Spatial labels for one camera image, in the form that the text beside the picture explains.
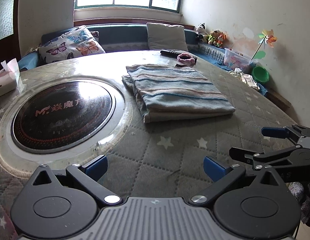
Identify black remote control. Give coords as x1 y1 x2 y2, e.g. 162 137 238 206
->
160 50 183 59

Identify colourful paper pinwheel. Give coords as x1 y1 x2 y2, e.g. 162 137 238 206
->
251 29 278 60

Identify quilted grey table cover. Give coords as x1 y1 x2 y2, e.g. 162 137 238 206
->
0 49 310 240

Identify clear plastic storage box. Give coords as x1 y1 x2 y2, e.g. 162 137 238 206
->
223 48 251 73

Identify pink hair scrunchie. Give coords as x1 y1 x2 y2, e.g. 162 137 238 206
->
177 53 197 67

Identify green plastic bowl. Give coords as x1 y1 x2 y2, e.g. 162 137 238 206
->
251 66 269 83

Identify white tissue box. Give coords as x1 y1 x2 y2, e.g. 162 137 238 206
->
0 59 20 96

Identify black white plush toy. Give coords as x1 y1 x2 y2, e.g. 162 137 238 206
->
196 23 207 41

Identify orange plush toy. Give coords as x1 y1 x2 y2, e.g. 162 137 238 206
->
216 33 226 48

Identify beige cushion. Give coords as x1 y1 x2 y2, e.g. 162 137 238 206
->
146 23 188 51

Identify dark door with glass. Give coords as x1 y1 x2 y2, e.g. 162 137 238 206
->
0 0 20 62

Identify striped blue beige sweater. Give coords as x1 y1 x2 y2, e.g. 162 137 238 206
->
122 64 235 124

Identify butterfly print pillow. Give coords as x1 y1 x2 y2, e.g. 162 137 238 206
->
38 25 105 64

